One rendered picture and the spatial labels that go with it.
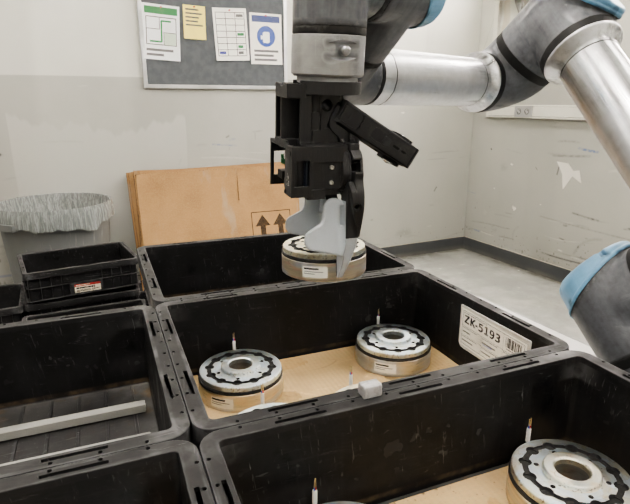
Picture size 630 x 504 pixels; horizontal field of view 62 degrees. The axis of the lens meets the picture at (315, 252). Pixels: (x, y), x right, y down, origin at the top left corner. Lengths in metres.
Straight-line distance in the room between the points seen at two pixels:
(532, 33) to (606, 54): 0.12
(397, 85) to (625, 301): 0.40
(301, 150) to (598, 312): 0.46
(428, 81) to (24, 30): 2.77
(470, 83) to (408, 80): 0.15
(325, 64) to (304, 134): 0.07
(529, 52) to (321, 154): 0.48
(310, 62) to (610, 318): 0.50
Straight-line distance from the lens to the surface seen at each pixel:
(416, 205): 4.23
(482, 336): 0.71
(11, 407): 0.75
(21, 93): 3.32
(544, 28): 0.92
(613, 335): 0.79
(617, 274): 0.78
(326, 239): 0.57
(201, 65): 3.42
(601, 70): 0.86
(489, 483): 0.57
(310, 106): 0.55
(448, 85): 0.83
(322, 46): 0.54
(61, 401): 0.73
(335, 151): 0.55
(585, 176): 3.79
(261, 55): 3.54
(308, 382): 0.70
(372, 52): 0.65
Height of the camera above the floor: 1.18
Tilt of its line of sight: 16 degrees down
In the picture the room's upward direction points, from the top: straight up
